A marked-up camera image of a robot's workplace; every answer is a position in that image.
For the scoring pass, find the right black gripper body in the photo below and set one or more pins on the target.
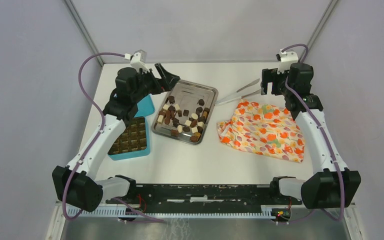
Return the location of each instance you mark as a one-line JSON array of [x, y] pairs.
[[271, 74]]

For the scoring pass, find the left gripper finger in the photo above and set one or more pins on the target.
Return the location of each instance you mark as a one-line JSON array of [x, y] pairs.
[[167, 88], [166, 79]]

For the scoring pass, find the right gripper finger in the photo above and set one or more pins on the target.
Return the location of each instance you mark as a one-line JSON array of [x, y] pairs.
[[275, 88], [264, 87]]

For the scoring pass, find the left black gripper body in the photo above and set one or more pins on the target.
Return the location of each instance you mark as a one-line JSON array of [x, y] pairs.
[[148, 83]]

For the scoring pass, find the metal serving tongs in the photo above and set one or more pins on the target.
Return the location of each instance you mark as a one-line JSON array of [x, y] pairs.
[[250, 89]]

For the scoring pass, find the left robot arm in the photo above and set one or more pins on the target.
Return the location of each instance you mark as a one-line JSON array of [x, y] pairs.
[[75, 183]]

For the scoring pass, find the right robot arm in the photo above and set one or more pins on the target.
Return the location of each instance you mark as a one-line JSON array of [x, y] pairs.
[[333, 184]]

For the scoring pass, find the teal chocolate box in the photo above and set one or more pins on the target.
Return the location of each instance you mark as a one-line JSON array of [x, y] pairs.
[[134, 142]]

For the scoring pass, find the teal box lid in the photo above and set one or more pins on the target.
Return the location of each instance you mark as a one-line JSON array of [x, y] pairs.
[[145, 106]]

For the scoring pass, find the silver metal tray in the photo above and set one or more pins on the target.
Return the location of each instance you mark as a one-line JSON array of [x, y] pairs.
[[184, 86]]

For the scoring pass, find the pile of assorted chocolates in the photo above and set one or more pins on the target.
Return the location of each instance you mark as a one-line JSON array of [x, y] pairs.
[[183, 117]]

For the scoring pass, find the floral cloth bag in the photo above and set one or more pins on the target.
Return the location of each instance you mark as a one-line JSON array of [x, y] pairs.
[[263, 129]]

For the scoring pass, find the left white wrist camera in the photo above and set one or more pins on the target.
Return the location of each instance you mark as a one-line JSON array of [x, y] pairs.
[[137, 60]]

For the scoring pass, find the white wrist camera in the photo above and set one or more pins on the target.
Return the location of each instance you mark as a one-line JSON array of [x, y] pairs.
[[137, 60], [285, 59]]

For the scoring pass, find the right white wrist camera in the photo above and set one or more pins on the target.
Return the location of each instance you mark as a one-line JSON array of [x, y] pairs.
[[285, 59]]

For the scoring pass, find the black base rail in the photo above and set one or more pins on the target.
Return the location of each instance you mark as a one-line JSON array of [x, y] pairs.
[[205, 198]]

